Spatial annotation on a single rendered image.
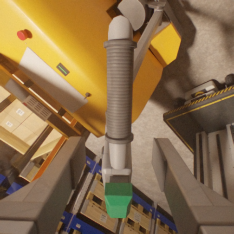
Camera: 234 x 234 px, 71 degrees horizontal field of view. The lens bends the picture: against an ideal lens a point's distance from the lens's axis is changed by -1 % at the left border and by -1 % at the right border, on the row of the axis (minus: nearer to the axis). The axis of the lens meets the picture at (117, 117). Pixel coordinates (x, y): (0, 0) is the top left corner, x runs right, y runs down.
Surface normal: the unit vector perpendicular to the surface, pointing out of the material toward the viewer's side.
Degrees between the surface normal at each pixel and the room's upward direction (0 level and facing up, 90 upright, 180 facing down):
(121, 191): 90
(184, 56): 0
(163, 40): 22
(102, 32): 74
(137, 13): 0
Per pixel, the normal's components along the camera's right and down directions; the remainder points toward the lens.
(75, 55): 0.28, 0.25
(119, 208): -0.02, 0.71
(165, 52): -0.02, 0.51
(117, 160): -0.29, 0.32
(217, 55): -0.29, 0.68
